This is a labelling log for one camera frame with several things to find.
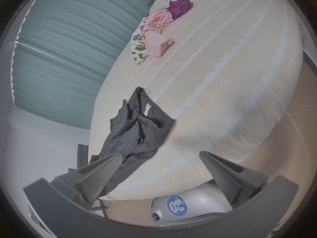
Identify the black T-shirt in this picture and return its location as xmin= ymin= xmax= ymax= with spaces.
xmin=89 ymin=86 xmax=176 ymax=197

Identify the purple garment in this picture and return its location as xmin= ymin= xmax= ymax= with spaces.
xmin=169 ymin=0 xmax=194 ymax=21

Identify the white printed garment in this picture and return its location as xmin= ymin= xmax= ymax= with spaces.
xmin=130 ymin=16 xmax=151 ymax=66

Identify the bed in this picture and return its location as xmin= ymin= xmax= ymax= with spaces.
xmin=89 ymin=0 xmax=307 ymax=201

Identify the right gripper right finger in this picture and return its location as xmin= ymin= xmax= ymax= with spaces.
xmin=199 ymin=151 xmax=269 ymax=208

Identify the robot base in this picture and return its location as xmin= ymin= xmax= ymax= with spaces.
xmin=151 ymin=182 xmax=234 ymax=229

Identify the pink garment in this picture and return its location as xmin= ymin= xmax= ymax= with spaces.
xmin=142 ymin=10 xmax=174 ymax=58

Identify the blue-green curtain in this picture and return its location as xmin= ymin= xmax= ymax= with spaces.
xmin=16 ymin=0 xmax=156 ymax=82
xmin=11 ymin=44 xmax=106 ymax=131

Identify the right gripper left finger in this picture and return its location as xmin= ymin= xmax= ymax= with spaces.
xmin=51 ymin=153 xmax=122 ymax=209

